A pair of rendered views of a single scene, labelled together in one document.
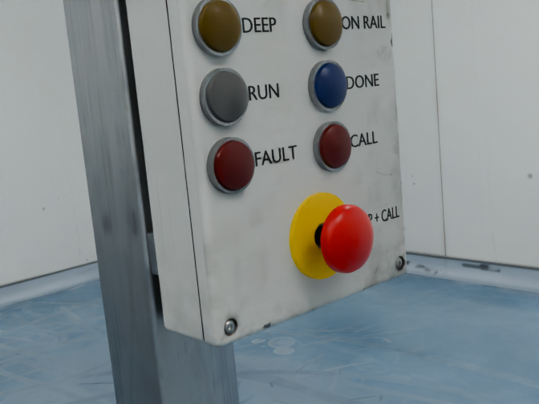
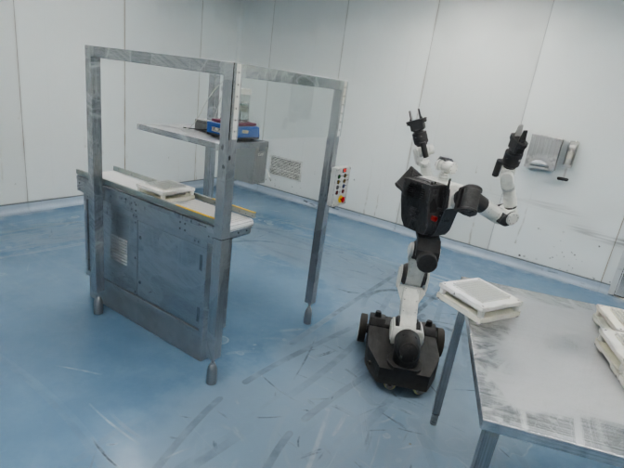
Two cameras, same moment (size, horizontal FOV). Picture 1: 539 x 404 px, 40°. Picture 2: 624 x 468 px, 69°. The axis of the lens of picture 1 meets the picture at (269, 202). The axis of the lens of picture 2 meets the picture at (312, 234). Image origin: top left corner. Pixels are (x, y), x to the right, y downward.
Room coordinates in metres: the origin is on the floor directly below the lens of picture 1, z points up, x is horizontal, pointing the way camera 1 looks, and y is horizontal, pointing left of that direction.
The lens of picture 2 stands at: (-2.39, 0.95, 1.68)
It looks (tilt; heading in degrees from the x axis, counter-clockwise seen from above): 18 degrees down; 344
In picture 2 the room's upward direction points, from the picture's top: 8 degrees clockwise
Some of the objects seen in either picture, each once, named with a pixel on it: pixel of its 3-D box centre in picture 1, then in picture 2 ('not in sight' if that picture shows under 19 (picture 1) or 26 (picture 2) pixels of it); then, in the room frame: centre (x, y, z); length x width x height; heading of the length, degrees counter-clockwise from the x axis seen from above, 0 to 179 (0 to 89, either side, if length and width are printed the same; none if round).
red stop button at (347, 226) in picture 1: (329, 236); not in sight; (0.43, -0.03, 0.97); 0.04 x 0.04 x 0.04; 42
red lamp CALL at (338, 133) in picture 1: (334, 146); not in sight; (0.44, -0.04, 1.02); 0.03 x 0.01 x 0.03; 132
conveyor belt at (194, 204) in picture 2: not in sight; (157, 198); (0.46, 1.15, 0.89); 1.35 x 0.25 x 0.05; 42
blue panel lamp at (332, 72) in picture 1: (330, 85); not in sight; (0.44, -0.04, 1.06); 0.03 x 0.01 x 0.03; 132
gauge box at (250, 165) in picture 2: not in sight; (245, 162); (0.12, 0.66, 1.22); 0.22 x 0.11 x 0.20; 42
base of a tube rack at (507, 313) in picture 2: not in sight; (477, 304); (-0.89, -0.26, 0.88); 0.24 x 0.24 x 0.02; 15
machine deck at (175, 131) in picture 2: not in sight; (202, 136); (0.17, 0.90, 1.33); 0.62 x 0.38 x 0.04; 42
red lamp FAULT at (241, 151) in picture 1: (233, 165); not in sight; (0.39, 0.02, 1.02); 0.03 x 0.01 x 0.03; 132
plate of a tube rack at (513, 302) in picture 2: not in sight; (480, 293); (-0.89, -0.26, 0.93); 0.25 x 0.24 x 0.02; 105
